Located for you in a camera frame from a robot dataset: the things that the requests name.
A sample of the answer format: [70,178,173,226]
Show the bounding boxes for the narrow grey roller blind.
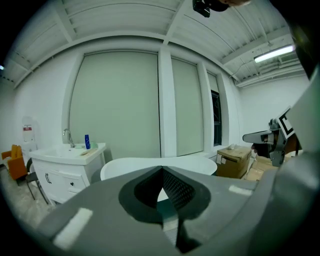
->
[206,71,220,93]

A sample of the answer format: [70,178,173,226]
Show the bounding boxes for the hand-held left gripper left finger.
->
[36,165,181,256]

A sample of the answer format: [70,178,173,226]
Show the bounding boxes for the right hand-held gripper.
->
[242,105,302,168]

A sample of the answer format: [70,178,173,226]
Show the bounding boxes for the wooden brush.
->
[79,148,98,157]

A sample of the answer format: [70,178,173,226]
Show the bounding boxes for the medium grey roller blind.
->
[170,57,205,157]

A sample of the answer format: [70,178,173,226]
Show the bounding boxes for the black head-mounted camera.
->
[192,0,230,19]

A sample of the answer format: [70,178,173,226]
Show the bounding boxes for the fluorescent ceiling light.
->
[253,44,296,64]

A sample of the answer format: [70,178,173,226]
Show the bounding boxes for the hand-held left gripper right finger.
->
[161,165,273,256]

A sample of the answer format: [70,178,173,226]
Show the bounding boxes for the orange armchair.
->
[0,144,29,186]

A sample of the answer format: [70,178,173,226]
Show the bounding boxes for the wide grey roller blind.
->
[69,50,161,161]

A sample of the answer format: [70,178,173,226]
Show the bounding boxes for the white bathtub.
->
[100,156,218,181]

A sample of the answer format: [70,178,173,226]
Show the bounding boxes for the black metal chair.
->
[24,157,50,205]

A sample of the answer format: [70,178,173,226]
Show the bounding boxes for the flattened cardboard boxes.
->
[242,154,292,182]

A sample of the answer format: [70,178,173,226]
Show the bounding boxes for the chrome faucet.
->
[62,128,76,149]

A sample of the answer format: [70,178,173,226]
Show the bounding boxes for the brown cardboard box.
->
[215,145,253,180]

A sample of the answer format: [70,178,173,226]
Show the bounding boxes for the white vanity cabinet with sink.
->
[28,142,107,206]

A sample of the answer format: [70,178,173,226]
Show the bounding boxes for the dark window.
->
[210,89,223,147]

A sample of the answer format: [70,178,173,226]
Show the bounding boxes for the white water dispenser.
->
[20,115,39,161]

